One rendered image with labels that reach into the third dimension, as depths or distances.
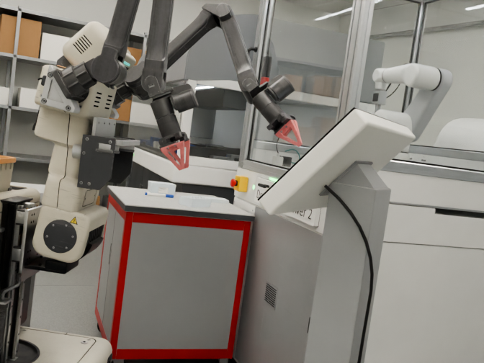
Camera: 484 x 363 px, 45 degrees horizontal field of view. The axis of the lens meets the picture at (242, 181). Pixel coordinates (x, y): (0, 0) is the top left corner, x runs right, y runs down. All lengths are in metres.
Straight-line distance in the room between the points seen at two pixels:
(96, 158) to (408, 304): 1.24
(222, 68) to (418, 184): 1.46
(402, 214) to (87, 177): 1.10
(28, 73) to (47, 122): 4.47
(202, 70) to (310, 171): 1.98
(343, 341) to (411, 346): 0.85
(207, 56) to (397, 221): 1.54
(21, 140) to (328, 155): 5.27
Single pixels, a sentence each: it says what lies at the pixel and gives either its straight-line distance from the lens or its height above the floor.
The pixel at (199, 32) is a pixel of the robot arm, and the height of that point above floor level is 1.45.
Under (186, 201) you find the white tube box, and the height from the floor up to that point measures 0.78.
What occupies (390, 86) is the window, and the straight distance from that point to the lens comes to 2.12.
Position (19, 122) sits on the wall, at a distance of 6.34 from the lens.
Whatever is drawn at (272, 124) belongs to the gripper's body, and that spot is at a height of 1.15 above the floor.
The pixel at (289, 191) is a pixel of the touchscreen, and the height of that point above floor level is 0.99.
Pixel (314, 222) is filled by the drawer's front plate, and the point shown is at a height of 0.83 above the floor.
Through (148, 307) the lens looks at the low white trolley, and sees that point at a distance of 2.59.
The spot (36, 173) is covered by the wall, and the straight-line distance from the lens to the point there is 6.41.
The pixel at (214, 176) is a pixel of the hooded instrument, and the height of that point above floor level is 0.86.
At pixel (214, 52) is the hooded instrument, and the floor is 1.53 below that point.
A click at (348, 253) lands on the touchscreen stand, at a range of 1.48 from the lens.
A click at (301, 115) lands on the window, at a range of 2.37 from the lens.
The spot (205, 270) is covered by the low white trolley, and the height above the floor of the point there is 0.50.
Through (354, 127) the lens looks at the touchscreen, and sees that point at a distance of 1.28.
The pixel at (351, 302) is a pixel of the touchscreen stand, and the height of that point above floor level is 0.73.
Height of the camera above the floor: 1.11
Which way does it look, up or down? 4 degrees down
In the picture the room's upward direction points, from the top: 8 degrees clockwise
